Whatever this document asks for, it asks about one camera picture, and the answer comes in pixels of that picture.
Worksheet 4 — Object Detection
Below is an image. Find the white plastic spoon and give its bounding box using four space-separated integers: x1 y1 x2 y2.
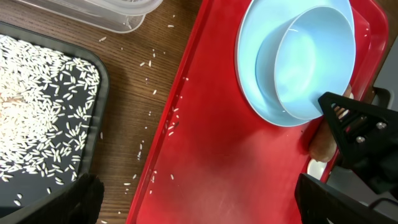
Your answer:
307 159 327 180

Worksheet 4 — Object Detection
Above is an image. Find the clear plastic storage bin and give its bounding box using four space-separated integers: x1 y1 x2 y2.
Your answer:
20 0 162 34

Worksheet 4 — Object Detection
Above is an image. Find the light blue bowl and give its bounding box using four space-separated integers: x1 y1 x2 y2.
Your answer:
255 6 356 126

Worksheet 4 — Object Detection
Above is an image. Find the grey dishwasher rack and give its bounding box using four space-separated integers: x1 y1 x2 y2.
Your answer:
327 42 397 206

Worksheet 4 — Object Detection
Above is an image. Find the black food waste tray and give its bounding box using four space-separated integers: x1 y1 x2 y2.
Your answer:
1 22 109 223

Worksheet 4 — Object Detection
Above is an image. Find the light blue plate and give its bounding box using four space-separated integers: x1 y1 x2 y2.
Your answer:
235 0 355 127

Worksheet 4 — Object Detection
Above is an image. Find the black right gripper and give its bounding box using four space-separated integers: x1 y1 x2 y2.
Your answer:
318 92 397 194

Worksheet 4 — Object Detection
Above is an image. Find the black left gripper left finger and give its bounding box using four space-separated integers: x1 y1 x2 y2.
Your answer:
18 174 104 224

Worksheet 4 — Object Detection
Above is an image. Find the red serving tray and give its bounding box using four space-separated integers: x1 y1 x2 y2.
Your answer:
126 0 389 224

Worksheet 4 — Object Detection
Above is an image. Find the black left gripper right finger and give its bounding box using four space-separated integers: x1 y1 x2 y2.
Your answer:
295 173 397 224

